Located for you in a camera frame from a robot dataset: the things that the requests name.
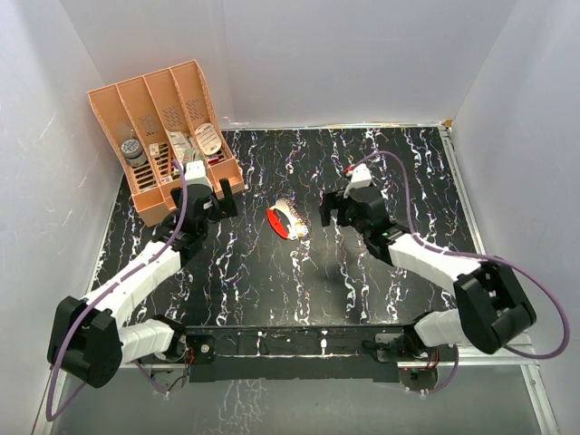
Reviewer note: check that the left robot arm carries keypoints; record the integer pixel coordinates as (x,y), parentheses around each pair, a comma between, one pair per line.
(92,337)

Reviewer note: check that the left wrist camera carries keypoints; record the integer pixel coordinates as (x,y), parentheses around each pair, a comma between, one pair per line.
(196,173)

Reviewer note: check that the pink desk organizer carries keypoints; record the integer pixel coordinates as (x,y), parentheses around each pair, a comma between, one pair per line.
(143,108)

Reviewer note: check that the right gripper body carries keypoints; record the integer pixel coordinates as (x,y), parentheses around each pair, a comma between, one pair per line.
(345,213)

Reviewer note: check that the white paper packets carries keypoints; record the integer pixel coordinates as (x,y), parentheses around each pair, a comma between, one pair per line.
(182,146)

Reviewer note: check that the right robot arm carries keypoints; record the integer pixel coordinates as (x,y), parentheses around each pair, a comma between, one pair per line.
(491,305)

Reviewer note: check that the small white card box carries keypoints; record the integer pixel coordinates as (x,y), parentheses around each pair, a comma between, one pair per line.
(157,149)

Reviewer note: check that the oval white labelled tin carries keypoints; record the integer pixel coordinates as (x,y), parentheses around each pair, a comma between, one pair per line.
(208,139)

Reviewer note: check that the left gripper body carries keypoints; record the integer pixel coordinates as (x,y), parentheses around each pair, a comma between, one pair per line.
(219,209)

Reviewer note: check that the grey round tin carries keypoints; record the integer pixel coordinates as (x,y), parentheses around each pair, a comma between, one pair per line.
(133,153)

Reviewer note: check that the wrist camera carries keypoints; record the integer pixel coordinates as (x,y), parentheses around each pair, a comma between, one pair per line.
(196,173)
(359,177)

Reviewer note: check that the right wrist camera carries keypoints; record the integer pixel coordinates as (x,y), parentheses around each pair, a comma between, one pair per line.
(359,177)

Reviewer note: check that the black base bar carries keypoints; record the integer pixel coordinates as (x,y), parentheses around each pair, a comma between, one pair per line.
(340,352)

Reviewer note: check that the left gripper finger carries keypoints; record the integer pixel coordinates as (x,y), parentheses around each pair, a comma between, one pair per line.
(173,202)
(227,202)

